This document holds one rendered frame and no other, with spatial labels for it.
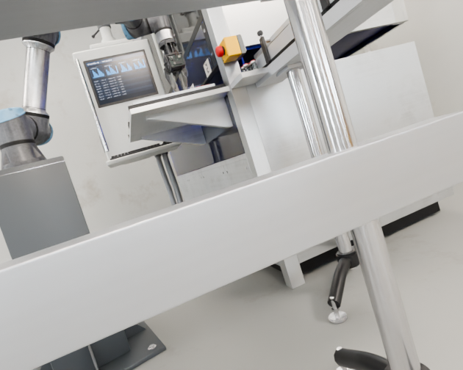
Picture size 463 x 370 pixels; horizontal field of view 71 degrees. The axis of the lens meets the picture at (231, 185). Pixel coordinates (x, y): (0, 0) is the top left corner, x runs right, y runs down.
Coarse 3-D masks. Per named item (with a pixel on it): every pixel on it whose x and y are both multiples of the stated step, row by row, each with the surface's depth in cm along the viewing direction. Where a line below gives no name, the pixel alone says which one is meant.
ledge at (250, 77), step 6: (246, 72) 116; (252, 72) 117; (258, 72) 118; (264, 72) 119; (240, 78) 117; (246, 78) 118; (252, 78) 121; (258, 78) 124; (234, 84) 124; (240, 84) 126; (246, 84) 129
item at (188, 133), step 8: (176, 128) 182; (184, 128) 183; (192, 128) 185; (200, 128) 186; (144, 136) 176; (152, 136) 178; (160, 136) 179; (168, 136) 180; (176, 136) 182; (184, 136) 183; (192, 136) 184; (200, 136) 186; (200, 144) 188
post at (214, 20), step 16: (208, 16) 127; (208, 32) 132; (224, 32) 129; (224, 64) 128; (224, 80) 132; (240, 96) 130; (240, 112) 130; (240, 128) 132; (256, 128) 132; (256, 144) 132; (256, 160) 131; (256, 176) 132; (288, 272) 134
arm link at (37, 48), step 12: (36, 36) 127; (48, 36) 130; (60, 36) 138; (36, 48) 129; (48, 48) 131; (36, 60) 129; (48, 60) 133; (24, 72) 130; (36, 72) 129; (48, 72) 134; (24, 84) 130; (36, 84) 130; (24, 96) 130; (36, 96) 130; (24, 108) 129; (36, 108) 131; (36, 120) 129; (48, 120) 135; (48, 132) 136; (36, 144) 133
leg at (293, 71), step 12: (288, 72) 114; (300, 72) 114; (300, 84) 113; (300, 96) 114; (300, 108) 115; (312, 120) 115; (312, 132) 115; (312, 144) 115; (312, 156) 117; (336, 240) 120; (348, 240) 118; (348, 252) 118
